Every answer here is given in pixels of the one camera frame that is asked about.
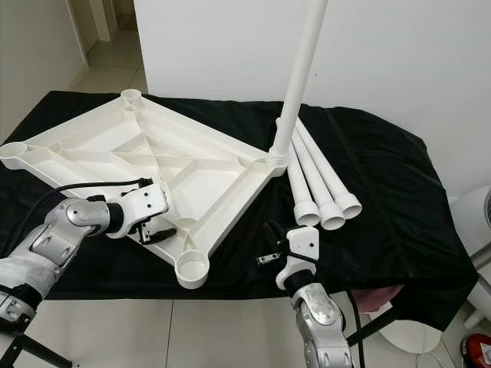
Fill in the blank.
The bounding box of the white plastic table leg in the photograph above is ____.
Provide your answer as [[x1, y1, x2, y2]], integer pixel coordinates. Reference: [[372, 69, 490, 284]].
[[267, 0, 328, 168], [295, 119, 363, 219], [282, 146, 321, 227], [290, 126, 346, 231]]

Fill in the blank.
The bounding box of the white plastic table top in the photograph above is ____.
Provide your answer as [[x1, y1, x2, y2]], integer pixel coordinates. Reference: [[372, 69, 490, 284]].
[[0, 88, 286, 290]]

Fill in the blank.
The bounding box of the pink stool seat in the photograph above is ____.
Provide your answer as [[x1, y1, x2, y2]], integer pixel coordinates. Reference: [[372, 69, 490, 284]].
[[349, 285, 404, 306]]

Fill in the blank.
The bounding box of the black metal strut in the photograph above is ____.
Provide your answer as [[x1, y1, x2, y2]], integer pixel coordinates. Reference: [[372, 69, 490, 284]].
[[349, 307, 404, 346]]

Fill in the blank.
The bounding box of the black tablecloth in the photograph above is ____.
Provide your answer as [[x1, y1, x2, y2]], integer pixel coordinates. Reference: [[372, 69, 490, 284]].
[[0, 90, 478, 332]]

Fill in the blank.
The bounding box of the black tripod leg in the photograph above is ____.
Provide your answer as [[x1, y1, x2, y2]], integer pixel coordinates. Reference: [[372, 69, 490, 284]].
[[0, 330, 77, 368]]

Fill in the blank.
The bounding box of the white standing fan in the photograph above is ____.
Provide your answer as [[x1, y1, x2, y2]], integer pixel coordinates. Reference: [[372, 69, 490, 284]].
[[447, 190, 491, 342]]

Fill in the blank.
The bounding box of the red round floor object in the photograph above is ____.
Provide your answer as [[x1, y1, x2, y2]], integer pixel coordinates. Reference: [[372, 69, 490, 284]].
[[460, 335, 491, 365]]

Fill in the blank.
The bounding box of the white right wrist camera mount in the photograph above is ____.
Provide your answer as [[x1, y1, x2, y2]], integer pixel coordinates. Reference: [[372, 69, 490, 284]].
[[275, 226, 321, 291]]

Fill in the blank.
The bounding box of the white door frame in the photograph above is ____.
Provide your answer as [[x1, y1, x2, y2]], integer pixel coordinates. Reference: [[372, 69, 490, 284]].
[[65, 0, 116, 43]]

